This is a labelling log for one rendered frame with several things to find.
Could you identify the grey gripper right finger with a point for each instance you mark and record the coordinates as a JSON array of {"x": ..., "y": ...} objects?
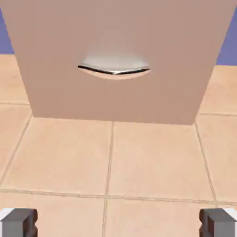
[{"x": 218, "y": 224}]

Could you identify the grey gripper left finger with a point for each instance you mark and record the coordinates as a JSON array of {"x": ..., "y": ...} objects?
[{"x": 16, "y": 223}]

